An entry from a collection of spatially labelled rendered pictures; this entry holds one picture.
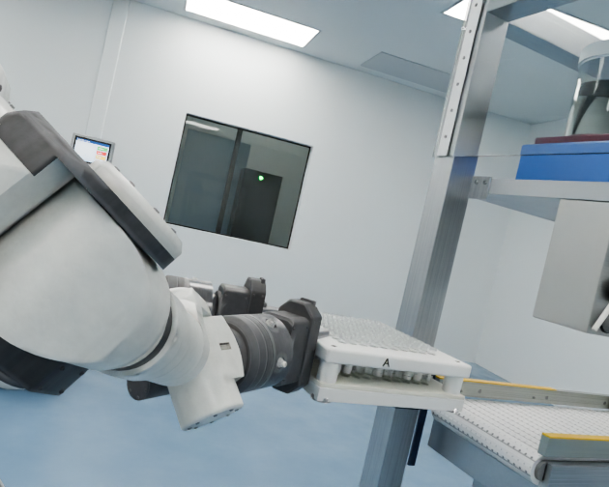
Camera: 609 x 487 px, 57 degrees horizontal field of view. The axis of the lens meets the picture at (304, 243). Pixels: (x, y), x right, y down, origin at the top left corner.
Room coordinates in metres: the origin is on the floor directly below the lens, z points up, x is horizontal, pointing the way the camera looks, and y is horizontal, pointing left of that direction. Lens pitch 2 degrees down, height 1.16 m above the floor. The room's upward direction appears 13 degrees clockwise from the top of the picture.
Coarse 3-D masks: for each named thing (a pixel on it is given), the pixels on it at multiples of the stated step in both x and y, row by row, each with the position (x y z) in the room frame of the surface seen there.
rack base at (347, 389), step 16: (320, 384) 0.71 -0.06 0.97; (336, 384) 0.72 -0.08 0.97; (352, 384) 0.74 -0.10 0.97; (368, 384) 0.76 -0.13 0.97; (384, 384) 0.78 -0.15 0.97; (400, 384) 0.80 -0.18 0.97; (416, 384) 0.82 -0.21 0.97; (432, 384) 0.85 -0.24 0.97; (320, 400) 0.71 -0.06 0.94; (336, 400) 0.72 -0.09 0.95; (352, 400) 0.73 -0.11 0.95; (368, 400) 0.75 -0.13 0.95; (384, 400) 0.76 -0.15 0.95; (400, 400) 0.77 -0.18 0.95; (416, 400) 0.78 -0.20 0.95; (432, 400) 0.79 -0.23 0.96; (448, 400) 0.80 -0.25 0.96
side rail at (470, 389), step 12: (468, 384) 1.14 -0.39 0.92; (480, 384) 1.16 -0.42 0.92; (468, 396) 1.15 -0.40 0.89; (480, 396) 1.16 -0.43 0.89; (492, 396) 1.18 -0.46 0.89; (504, 396) 1.19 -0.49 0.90; (516, 396) 1.21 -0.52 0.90; (528, 396) 1.22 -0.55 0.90; (540, 396) 1.24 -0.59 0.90; (552, 396) 1.25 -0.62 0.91; (564, 396) 1.27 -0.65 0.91; (576, 396) 1.29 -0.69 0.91; (588, 396) 1.30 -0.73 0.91; (600, 396) 1.32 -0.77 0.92; (600, 408) 1.33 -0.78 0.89
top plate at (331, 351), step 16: (320, 352) 0.73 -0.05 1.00; (336, 352) 0.72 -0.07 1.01; (352, 352) 0.73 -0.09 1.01; (368, 352) 0.74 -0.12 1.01; (384, 352) 0.77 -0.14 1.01; (400, 352) 0.80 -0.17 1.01; (384, 368) 0.75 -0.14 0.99; (400, 368) 0.76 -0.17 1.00; (416, 368) 0.77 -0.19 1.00; (432, 368) 0.79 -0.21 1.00; (448, 368) 0.80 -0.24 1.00; (464, 368) 0.81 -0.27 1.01
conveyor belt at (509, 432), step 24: (480, 408) 1.09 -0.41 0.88; (504, 408) 1.14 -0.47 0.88; (528, 408) 1.18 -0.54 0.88; (552, 408) 1.24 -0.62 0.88; (576, 408) 1.29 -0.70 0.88; (456, 432) 1.05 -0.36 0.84; (480, 432) 0.99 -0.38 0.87; (504, 432) 0.97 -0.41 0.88; (528, 432) 1.00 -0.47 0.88; (552, 432) 1.04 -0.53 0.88; (576, 432) 1.08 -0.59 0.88; (600, 432) 1.12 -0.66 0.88; (504, 456) 0.93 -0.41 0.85; (528, 456) 0.90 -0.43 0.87
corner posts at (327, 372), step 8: (320, 360) 0.73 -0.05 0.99; (320, 368) 0.72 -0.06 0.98; (328, 368) 0.72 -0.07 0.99; (336, 368) 0.72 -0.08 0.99; (320, 376) 0.72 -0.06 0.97; (328, 376) 0.72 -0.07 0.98; (336, 376) 0.73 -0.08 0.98; (448, 376) 0.82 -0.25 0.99; (448, 384) 0.81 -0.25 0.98; (456, 384) 0.81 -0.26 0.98; (448, 392) 0.81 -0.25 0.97; (456, 392) 0.81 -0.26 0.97
